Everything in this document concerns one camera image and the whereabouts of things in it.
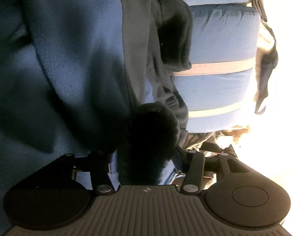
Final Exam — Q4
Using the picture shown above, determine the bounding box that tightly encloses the blue fleece jacket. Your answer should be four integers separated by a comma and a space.
0, 0, 195, 236

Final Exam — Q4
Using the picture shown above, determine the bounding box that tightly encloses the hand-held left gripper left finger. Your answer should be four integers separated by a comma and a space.
43, 150, 115, 194

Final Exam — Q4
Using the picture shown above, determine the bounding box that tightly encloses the dark cloth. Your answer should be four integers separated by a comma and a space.
253, 0, 279, 115

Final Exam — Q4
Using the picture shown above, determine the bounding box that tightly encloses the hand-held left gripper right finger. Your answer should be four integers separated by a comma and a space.
173, 145, 251, 195

